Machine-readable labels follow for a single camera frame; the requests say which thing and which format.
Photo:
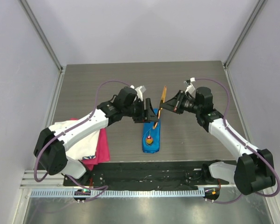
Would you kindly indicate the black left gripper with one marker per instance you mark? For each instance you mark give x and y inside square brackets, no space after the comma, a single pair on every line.
[146,115]

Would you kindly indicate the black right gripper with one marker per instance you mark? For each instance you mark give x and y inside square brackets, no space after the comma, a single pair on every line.
[180,101]

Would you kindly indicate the blue cloth napkin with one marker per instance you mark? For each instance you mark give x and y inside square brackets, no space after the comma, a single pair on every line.
[156,135]

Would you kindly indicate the iridescent purple spoon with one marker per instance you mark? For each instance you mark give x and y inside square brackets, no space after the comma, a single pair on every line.
[149,140]

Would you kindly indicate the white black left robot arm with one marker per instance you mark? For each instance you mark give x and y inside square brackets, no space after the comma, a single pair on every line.
[51,147]

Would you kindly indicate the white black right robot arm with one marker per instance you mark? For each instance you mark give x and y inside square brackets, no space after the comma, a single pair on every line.
[253,170]

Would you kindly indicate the pink folded cloth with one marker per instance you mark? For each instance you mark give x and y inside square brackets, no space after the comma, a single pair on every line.
[102,152]

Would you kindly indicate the white folded cloth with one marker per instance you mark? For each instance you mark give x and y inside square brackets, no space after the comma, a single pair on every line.
[85,149]

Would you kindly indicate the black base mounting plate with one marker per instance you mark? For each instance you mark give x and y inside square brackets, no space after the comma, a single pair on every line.
[128,176]

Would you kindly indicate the slotted white cable duct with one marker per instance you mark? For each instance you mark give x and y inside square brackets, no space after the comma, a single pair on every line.
[75,192]

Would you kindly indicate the right aluminium corner post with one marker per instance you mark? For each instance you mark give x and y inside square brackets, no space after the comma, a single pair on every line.
[245,31]

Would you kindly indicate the aluminium corner post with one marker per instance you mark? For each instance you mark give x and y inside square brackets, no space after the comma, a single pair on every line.
[245,31]
[37,27]

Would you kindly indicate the aluminium front frame rail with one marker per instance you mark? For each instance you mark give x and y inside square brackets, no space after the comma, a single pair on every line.
[60,180]

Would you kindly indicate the left aluminium corner post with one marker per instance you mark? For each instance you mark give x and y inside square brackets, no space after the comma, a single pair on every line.
[37,27]

